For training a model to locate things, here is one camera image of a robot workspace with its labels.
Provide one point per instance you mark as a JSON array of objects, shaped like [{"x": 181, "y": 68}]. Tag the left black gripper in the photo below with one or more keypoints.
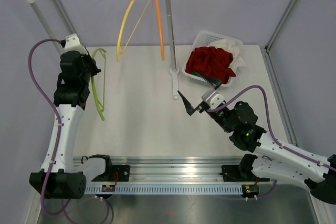
[{"x": 95, "y": 70}]

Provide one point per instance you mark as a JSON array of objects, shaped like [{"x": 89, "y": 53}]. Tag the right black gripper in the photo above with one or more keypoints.
[{"x": 214, "y": 82}]

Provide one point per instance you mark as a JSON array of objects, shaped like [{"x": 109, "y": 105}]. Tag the red t shirt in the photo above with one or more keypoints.
[{"x": 211, "y": 62}]

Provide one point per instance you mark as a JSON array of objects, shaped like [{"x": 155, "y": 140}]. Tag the green hanger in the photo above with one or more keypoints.
[{"x": 100, "y": 105}]

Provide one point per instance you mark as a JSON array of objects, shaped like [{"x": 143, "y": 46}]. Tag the white t shirt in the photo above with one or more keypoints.
[{"x": 232, "y": 47}]

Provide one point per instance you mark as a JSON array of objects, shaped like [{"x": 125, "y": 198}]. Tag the orange hanger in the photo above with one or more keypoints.
[{"x": 159, "y": 22}]

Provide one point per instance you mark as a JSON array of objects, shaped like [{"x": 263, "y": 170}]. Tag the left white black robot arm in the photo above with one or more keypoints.
[{"x": 65, "y": 119}]

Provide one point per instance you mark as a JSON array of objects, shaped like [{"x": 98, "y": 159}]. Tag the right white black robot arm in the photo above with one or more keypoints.
[{"x": 262, "y": 140}]

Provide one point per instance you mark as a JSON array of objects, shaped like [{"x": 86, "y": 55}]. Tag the white plastic basket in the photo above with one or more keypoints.
[{"x": 204, "y": 38}]

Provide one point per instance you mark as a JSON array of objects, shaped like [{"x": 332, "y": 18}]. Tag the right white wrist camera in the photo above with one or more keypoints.
[{"x": 213, "y": 98}]

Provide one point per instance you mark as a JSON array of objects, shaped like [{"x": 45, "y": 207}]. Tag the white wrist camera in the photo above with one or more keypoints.
[
  {"x": 213, "y": 98},
  {"x": 72, "y": 43}
]

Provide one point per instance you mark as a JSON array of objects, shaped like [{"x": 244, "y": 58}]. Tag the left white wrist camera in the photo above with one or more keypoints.
[{"x": 72, "y": 43}]

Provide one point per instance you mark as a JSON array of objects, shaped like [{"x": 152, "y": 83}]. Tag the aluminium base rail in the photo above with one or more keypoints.
[{"x": 173, "y": 177}]

